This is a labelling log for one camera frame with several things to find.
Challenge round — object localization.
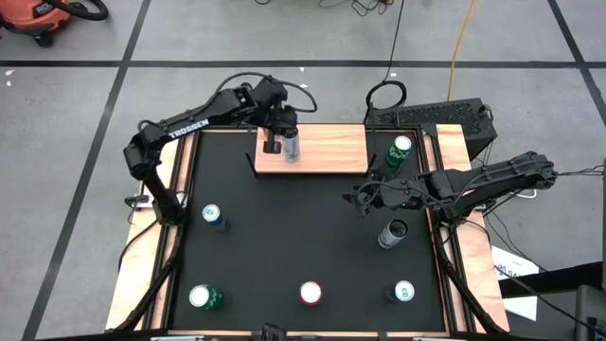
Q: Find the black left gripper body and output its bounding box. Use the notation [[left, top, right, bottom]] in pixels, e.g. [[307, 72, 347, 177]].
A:
[[264, 104, 300, 139]]

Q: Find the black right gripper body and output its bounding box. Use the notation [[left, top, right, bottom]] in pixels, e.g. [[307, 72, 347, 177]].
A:
[[369, 178, 412, 212]]

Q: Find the white Celsius Arctic Vibe can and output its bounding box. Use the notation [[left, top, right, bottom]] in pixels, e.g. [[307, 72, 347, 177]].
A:
[[377, 218, 409, 250], [282, 130, 302, 164]]

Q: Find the green Sprite can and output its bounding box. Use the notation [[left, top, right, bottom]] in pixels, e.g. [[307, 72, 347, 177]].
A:
[[187, 283, 224, 313], [383, 135, 413, 170]]

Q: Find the blue silver Red Bull can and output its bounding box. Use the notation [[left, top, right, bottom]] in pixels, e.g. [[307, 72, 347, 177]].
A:
[[202, 203, 229, 233], [383, 278, 417, 304]]

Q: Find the red Fanta strawberry can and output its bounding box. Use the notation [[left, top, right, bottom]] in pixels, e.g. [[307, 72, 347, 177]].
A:
[[298, 280, 324, 307]]

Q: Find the black table mat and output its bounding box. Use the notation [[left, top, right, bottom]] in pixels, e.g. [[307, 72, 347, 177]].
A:
[[169, 130, 449, 332]]

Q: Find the white paper sheet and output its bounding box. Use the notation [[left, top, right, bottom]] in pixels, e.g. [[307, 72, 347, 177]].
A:
[[490, 244, 541, 323]]

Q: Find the black metal beam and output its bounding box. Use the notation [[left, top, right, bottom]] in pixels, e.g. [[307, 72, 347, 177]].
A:
[[496, 261, 606, 300]]

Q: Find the grey equipment box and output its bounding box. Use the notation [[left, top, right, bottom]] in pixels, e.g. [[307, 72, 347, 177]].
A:
[[574, 283, 606, 341]]

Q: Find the orange shop vacuum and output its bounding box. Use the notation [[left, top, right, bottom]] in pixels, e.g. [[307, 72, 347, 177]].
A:
[[0, 0, 72, 47]]

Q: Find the wooden shelf black metal frame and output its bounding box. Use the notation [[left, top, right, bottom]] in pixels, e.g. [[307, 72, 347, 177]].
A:
[[244, 101, 380, 180]]

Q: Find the black hanging cable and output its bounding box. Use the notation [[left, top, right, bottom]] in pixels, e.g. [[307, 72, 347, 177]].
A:
[[365, 0, 409, 113]]

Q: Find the black table frame strut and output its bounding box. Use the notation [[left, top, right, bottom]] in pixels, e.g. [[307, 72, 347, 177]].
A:
[[113, 226, 188, 332], [434, 226, 504, 333]]

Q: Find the black floor cable bundle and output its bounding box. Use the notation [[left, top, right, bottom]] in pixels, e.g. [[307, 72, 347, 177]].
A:
[[253, 0, 397, 18]]

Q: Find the yellow hanging cable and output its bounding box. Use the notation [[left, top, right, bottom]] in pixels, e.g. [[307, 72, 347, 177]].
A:
[[446, 0, 477, 103]]

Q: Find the black vacuum hose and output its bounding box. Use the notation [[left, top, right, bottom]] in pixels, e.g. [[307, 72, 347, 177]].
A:
[[46, 0, 110, 23]]

